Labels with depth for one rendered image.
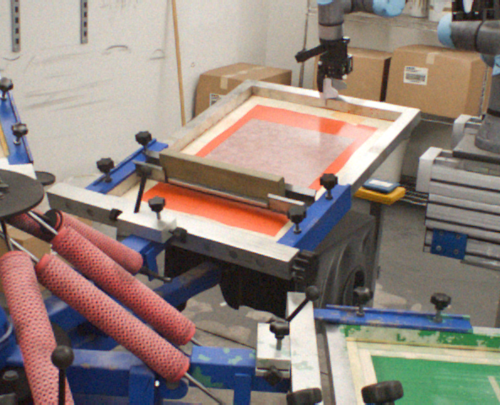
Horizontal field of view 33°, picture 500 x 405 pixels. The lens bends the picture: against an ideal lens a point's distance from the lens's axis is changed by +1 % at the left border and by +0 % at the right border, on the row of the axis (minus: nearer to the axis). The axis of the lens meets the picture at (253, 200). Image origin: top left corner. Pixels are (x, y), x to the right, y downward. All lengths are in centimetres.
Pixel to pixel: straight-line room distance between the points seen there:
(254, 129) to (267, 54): 383
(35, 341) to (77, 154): 355
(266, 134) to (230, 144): 11
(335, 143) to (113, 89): 269
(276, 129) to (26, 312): 134
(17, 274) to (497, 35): 110
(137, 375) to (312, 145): 112
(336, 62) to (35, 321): 145
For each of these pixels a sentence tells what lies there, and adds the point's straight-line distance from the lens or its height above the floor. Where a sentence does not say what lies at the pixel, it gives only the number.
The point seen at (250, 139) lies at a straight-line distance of 242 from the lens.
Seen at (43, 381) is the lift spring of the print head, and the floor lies 114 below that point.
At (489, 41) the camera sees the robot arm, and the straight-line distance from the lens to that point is 188.
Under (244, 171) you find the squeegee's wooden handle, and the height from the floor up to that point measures 118.
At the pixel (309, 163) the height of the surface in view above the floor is 115.
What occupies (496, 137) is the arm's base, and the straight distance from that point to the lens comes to 217.
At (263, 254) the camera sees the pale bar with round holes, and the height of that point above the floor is 109.
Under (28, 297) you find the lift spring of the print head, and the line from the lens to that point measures 129.
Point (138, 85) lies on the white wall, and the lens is 508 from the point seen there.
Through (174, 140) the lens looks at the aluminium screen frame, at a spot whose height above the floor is 116.
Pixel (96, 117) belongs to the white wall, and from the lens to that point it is 483.
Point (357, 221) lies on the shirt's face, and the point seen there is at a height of 95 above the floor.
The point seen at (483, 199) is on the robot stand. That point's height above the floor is 113.
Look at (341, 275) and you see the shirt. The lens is 240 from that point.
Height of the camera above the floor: 177
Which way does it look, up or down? 19 degrees down
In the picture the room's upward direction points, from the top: 4 degrees clockwise
